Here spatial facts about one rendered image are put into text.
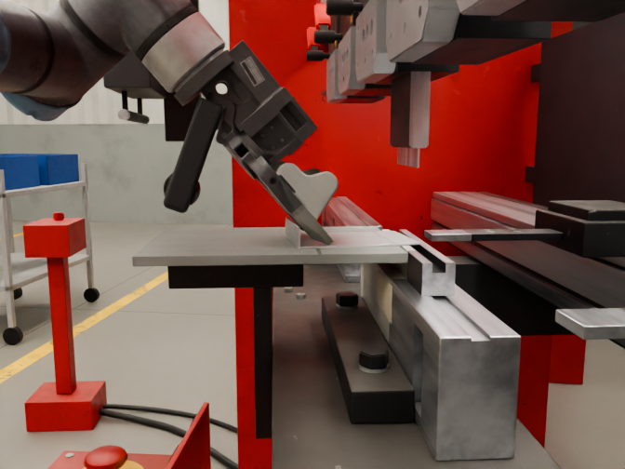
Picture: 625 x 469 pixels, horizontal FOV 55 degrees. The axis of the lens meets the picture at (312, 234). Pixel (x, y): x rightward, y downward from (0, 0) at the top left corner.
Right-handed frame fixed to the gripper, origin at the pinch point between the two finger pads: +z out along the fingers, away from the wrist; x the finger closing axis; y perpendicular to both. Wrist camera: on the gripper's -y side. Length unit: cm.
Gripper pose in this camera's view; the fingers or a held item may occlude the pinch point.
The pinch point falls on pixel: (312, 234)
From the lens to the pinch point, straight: 64.1
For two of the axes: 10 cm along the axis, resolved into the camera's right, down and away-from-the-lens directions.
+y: 7.5, -6.6, 0.4
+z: 6.3, 7.4, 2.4
